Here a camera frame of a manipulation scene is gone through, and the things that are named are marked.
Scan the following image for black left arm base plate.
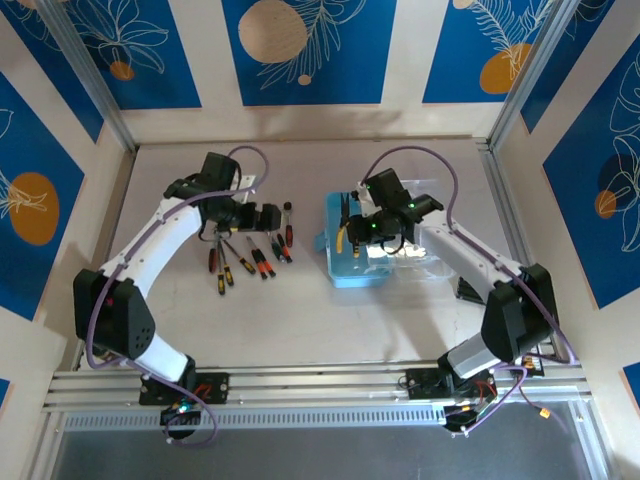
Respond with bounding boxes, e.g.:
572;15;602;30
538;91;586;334
138;372;232;407

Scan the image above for blue clear plastic tool box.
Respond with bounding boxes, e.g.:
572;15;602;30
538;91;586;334
313;175;455;291

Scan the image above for black board yellow connectors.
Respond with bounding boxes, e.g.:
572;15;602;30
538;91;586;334
517;355;547;377

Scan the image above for yellow black long nose pliers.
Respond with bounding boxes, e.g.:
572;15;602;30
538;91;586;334
337;192;362;259

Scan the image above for grey slotted cable duct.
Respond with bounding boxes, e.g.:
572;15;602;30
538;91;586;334
62;405;451;432

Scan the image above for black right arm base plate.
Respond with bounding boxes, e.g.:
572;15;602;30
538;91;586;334
405;367;496;401

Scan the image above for black bit holder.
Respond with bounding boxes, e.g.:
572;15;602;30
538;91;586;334
455;277;489;304

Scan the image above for ratchet wrench red black handle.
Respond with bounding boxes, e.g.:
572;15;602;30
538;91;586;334
282;200;296;249

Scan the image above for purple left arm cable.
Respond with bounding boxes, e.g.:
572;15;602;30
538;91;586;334
85;144;271;449

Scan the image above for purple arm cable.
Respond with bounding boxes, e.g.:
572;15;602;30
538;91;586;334
362;144;576;436
85;144;271;449

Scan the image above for aluminium side rail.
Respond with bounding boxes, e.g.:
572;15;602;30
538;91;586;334
477;139;559;351

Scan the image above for wide aluminium frame rail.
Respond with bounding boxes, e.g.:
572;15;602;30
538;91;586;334
42;362;596;414

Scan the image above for aluminium corner post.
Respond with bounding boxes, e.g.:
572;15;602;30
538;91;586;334
37;0;140;154
487;0;589;151

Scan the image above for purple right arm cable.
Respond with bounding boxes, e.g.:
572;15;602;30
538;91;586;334
362;144;576;436

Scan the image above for thin aluminium table rail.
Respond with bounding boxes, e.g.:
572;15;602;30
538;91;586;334
133;135;494;151

